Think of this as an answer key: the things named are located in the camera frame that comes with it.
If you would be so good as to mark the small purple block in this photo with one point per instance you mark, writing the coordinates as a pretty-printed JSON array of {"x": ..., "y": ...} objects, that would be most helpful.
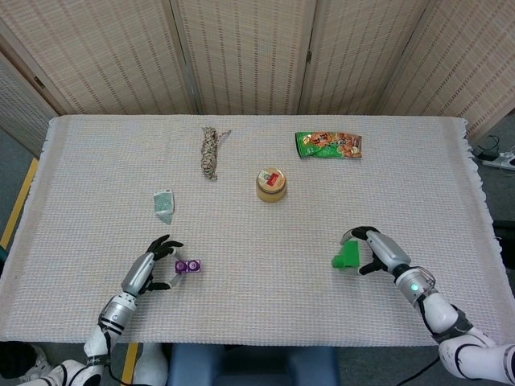
[{"x": 188, "y": 266}]

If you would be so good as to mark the small translucent green packet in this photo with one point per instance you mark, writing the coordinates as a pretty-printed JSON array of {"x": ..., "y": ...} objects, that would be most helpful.
[{"x": 164, "y": 203}]

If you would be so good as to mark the green and purple toy block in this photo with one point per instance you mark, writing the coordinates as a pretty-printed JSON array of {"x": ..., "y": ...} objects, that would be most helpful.
[{"x": 348, "y": 255}]

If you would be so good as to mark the blue seat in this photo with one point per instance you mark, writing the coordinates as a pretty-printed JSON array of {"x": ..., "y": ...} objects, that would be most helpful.
[{"x": 253, "y": 370}]

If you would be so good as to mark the brass screen hinge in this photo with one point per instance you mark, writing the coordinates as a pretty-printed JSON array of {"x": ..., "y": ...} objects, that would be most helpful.
[
  {"x": 309, "y": 56},
  {"x": 39, "y": 83}
]

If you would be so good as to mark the woven folding screen panel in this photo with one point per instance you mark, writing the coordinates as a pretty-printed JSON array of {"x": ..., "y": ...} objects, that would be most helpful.
[
  {"x": 249, "y": 52},
  {"x": 470, "y": 60},
  {"x": 362, "y": 52},
  {"x": 16, "y": 108},
  {"x": 112, "y": 52}
]

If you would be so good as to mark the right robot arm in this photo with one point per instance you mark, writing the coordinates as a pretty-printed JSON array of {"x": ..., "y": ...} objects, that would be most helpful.
[{"x": 438, "y": 309}]

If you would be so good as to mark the green snack packet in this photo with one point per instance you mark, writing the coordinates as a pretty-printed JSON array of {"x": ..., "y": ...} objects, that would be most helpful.
[{"x": 330, "y": 145}]

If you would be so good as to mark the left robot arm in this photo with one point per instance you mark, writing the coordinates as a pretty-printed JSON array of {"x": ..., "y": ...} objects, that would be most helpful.
[{"x": 116, "y": 311}]

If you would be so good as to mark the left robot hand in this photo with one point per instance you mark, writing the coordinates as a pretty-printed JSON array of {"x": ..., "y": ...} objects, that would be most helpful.
[{"x": 138, "y": 271}]

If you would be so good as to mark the white power strip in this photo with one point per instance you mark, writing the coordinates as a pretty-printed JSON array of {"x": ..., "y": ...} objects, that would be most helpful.
[{"x": 501, "y": 163}]

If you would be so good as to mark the white woven tablecloth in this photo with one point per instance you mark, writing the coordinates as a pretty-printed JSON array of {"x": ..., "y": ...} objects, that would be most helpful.
[{"x": 261, "y": 281}]

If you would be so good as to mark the white robot body shell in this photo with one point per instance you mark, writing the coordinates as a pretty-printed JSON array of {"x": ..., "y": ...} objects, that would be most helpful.
[{"x": 151, "y": 366}]

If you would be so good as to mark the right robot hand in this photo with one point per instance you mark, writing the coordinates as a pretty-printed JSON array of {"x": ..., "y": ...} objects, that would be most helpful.
[{"x": 388, "y": 251}]

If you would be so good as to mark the yellow jar with labelled lid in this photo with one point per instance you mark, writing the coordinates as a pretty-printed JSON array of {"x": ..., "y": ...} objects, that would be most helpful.
[{"x": 270, "y": 191}]

